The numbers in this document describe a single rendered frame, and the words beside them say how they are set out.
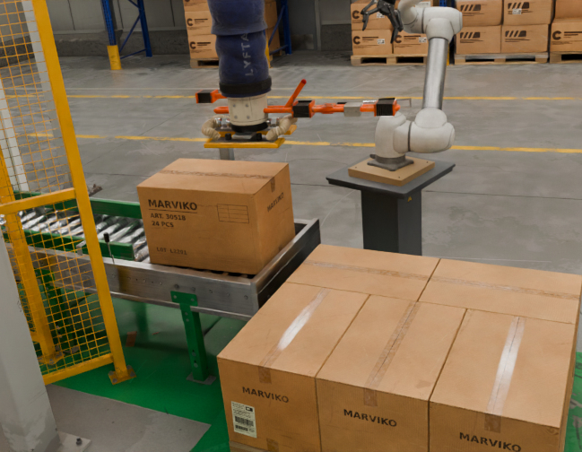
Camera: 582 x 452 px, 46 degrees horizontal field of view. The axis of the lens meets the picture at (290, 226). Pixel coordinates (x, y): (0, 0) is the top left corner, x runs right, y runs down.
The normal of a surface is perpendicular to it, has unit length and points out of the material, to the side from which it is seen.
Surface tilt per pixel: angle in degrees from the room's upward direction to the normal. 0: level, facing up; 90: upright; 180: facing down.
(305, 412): 90
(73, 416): 0
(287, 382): 90
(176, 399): 0
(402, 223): 90
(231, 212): 90
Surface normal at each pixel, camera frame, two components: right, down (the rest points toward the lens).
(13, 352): 0.90, 0.10
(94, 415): -0.08, -0.91
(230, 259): -0.37, 0.41
